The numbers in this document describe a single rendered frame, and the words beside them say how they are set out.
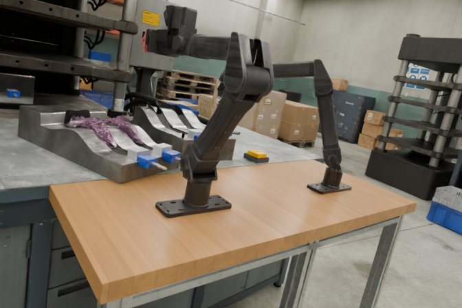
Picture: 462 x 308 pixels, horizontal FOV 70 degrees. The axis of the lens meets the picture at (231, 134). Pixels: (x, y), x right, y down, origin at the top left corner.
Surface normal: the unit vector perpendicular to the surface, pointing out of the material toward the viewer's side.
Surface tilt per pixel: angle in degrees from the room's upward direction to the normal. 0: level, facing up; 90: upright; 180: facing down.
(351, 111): 90
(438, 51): 90
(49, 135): 90
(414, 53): 90
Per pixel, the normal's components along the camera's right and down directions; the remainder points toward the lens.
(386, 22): -0.83, -0.04
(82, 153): -0.48, 0.08
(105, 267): 0.18, -0.96
